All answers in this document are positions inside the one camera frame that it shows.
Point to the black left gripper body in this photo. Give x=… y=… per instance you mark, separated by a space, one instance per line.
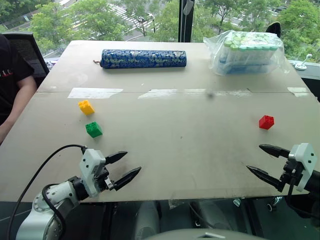
x=103 y=180

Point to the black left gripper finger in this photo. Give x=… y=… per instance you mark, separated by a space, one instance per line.
x=116 y=156
x=127 y=176

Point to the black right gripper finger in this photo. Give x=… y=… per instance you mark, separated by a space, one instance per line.
x=267 y=178
x=276 y=151

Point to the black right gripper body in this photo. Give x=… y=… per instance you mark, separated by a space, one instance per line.
x=291 y=172

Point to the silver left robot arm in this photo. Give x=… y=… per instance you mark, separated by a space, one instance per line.
x=42 y=222

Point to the person's bare forearm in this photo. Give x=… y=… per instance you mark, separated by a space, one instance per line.
x=21 y=100

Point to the metal table clamp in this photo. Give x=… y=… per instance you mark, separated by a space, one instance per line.
x=274 y=203

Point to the red toy brick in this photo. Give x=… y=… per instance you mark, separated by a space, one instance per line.
x=266 y=123

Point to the green toy brick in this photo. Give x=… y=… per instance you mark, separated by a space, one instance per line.
x=94 y=130

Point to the dark rounded shape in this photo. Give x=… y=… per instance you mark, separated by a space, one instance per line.
x=212 y=216
x=147 y=220

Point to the yellow toy brick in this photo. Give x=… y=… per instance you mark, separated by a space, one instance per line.
x=86 y=108

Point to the grey rounded robot torso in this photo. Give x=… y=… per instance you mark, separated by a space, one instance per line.
x=207 y=235

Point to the small white desk stand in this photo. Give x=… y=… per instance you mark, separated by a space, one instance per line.
x=300 y=65

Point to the clear plastic bag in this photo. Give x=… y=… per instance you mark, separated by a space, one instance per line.
x=277 y=60

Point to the blue patterned fabric roll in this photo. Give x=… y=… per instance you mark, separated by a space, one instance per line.
x=145 y=58

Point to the green lidded plastic container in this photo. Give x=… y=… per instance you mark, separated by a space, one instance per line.
x=250 y=48

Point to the black chair headrest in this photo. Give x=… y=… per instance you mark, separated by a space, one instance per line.
x=273 y=28

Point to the person in black shirt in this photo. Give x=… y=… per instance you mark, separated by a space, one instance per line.
x=10 y=75

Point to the black mesh office chair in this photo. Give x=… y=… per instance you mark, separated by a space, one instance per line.
x=30 y=52

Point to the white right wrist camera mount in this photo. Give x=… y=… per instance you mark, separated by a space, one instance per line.
x=303 y=160

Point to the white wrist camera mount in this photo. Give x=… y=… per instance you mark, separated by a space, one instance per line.
x=90 y=162
x=303 y=160

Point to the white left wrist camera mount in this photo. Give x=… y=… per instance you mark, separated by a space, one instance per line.
x=90 y=162

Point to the black window frame post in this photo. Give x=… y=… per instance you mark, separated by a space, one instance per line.
x=182 y=27

